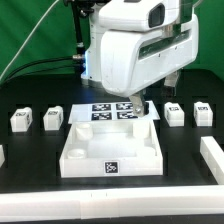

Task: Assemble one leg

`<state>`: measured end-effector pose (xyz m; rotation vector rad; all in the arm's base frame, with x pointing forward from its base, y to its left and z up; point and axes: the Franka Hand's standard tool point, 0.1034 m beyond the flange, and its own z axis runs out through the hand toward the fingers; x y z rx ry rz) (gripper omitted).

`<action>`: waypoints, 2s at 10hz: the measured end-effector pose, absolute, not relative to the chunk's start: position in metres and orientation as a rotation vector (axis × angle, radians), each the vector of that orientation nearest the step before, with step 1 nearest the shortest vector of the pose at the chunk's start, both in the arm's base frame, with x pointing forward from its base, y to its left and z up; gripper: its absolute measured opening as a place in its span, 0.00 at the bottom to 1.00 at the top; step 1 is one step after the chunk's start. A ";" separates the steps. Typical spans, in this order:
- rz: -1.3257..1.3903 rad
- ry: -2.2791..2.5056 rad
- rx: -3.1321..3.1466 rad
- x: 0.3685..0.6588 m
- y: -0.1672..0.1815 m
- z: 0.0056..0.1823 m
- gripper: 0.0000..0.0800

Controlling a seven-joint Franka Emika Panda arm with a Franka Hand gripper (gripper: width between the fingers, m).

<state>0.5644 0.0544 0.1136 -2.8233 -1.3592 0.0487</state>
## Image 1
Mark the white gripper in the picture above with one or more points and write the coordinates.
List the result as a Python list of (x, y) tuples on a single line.
[(132, 61)]

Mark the white square tabletop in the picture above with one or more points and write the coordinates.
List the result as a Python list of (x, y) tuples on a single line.
[(111, 148)]

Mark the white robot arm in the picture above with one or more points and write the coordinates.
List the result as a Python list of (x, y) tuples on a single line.
[(140, 16)]

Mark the white sheet with markers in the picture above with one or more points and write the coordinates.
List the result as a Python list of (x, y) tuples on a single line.
[(101, 111)]

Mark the white front obstacle bar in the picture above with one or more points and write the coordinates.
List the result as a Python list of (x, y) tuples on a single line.
[(111, 203)]

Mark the white block left edge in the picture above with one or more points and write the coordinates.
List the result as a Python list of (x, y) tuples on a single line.
[(2, 156)]

